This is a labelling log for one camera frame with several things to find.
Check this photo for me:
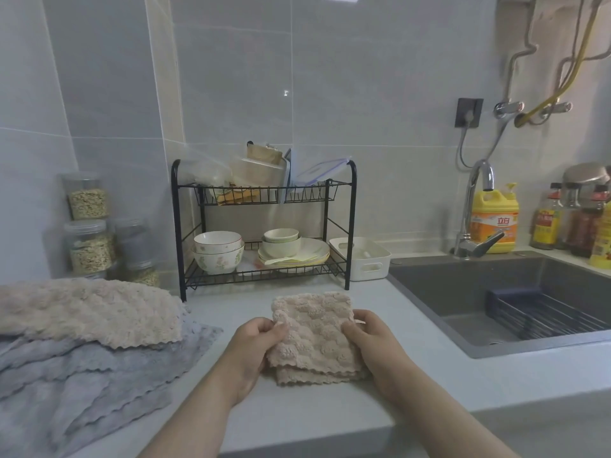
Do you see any yellow detergent bottle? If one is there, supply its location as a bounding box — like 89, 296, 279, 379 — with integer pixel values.
470, 182, 520, 255

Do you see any yellow squeeze bottle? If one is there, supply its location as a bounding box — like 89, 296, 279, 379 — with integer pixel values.
588, 200, 611, 270

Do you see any grey power cable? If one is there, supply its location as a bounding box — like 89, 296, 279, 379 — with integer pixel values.
456, 124, 474, 170

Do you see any stainless steel pot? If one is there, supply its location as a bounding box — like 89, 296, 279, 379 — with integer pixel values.
562, 162, 611, 189

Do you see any grey kitchen sink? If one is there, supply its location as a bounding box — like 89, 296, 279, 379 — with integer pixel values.
386, 251, 611, 360

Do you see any yellow gas hose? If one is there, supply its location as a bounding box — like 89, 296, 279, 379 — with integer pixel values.
514, 0, 603, 128

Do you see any person's right forearm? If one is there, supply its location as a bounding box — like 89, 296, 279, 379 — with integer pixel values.
393, 374, 521, 458

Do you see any chrome kitchen faucet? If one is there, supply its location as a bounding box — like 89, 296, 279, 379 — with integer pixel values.
452, 159, 506, 260

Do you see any dark blue sink rack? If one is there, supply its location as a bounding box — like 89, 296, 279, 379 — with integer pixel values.
486, 288, 611, 342

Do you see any person's left forearm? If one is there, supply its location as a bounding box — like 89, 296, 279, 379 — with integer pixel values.
136, 376, 235, 458

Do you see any person's left hand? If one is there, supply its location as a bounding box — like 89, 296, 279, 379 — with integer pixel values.
213, 317, 291, 410

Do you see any grey corrugated pipe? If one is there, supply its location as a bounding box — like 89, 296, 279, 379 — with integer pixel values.
553, 0, 611, 106
505, 0, 538, 104

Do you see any black wire dish rack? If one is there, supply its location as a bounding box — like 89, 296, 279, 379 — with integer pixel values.
171, 158, 358, 303

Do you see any white floral bowl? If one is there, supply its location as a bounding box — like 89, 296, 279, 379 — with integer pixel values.
192, 245, 246, 276

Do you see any grey blue container lid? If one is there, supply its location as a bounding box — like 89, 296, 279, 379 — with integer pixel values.
278, 148, 295, 205

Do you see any white bowl red rim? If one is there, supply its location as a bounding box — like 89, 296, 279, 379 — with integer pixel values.
193, 231, 243, 254

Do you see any cream plate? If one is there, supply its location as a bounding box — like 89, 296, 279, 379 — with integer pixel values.
257, 237, 331, 268

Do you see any cream bowl green rim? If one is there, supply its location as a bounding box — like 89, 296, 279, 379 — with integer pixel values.
261, 237, 303, 259

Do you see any pale yellow plate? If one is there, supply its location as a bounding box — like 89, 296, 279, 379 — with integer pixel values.
258, 256, 330, 269

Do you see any black wall socket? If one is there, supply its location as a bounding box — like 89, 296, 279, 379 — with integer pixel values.
454, 97, 484, 128

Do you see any chrome water valve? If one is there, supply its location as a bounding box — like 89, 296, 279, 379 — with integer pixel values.
539, 101, 573, 118
494, 101, 526, 121

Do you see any clear lid blue rim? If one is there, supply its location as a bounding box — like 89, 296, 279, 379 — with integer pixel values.
293, 156, 352, 186

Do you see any white plastic basket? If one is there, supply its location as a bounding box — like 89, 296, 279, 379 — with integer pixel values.
329, 237, 392, 282

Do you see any small cream bowl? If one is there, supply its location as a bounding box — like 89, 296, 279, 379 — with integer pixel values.
263, 227, 300, 244

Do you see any yellow orange cloth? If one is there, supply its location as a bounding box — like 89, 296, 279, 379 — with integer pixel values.
215, 185, 261, 205

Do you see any person's right hand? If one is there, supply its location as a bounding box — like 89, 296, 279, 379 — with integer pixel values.
341, 309, 425, 407

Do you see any clear empty jar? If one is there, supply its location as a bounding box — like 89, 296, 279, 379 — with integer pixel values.
113, 216, 151, 270

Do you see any grey braided faucet hose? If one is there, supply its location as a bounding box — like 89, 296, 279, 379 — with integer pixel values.
482, 116, 509, 160

